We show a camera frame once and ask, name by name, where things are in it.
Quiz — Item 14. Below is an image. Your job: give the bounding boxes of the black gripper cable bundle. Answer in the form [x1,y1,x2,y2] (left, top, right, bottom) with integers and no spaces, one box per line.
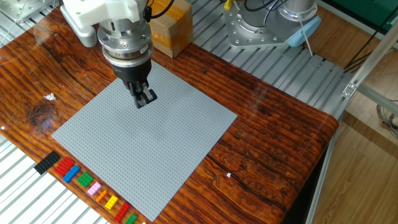
[143,0,175,23]

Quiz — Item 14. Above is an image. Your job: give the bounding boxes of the thin orange Lego brick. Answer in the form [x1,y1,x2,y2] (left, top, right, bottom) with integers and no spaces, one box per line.
[95,189,108,203]

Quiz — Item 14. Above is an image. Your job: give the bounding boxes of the pink Lego brick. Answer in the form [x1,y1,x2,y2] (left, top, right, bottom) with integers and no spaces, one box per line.
[86,181,103,197]

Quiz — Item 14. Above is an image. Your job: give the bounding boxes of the black Lego plate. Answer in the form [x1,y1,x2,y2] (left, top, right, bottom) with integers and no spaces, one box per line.
[33,151,61,175]

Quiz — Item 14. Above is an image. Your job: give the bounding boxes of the grey aluminium frame beam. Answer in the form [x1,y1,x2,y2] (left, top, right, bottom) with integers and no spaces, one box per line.
[356,83,398,116]

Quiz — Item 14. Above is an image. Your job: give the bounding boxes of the slanted metal frame beam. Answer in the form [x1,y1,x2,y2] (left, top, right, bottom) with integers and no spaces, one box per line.
[341,18,398,100]

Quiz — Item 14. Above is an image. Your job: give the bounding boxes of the long red Lego plate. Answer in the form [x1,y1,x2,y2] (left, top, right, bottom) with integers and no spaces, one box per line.
[113,202,131,223]

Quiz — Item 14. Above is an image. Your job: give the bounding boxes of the grey cable coil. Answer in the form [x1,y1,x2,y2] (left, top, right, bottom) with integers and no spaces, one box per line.
[376,99,398,139]

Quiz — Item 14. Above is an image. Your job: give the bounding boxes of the taped cardboard box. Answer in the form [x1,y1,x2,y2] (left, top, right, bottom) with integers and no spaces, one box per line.
[149,0,194,59]

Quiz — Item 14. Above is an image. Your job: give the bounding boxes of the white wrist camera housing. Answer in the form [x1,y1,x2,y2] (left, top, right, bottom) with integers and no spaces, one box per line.
[59,0,147,48]

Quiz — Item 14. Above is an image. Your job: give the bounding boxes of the yellow Lego brick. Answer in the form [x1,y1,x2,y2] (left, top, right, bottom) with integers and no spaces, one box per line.
[104,195,119,210]

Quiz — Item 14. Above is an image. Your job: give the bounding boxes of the black coiled cable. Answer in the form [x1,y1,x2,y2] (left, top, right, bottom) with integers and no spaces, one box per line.
[244,0,282,14]

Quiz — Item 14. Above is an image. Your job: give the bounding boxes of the wide red Lego plate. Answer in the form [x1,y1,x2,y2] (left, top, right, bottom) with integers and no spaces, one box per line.
[53,156,76,178]

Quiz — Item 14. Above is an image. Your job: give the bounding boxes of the grey Lego baseplate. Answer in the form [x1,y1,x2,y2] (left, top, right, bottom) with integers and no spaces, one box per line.
[51,55,238,222]

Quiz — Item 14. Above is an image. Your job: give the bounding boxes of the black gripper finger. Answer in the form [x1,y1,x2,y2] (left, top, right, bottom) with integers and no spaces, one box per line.
[133,81,158,109]
[126,80,136,98]

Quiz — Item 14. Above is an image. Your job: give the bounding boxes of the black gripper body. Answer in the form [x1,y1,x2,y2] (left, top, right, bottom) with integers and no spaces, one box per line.
[112,58,153,90]

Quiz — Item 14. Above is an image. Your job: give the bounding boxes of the green square Lego plate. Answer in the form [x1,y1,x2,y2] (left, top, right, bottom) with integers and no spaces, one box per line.
[76,171,95,189]

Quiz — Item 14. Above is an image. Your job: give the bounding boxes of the silver corner bracket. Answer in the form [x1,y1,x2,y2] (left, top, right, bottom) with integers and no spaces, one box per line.
[341,82,358,100]

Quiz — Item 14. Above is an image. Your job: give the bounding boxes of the black floor cable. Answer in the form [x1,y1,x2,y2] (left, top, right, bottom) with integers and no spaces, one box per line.
[343,29,388,73]

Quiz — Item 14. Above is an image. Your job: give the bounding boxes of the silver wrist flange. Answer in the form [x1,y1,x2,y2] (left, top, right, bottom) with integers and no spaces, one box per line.
[97,18,154,68]

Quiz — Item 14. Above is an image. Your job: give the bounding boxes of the blue Lego plate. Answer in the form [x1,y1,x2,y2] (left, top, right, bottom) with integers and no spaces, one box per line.
[62,164,81,184]

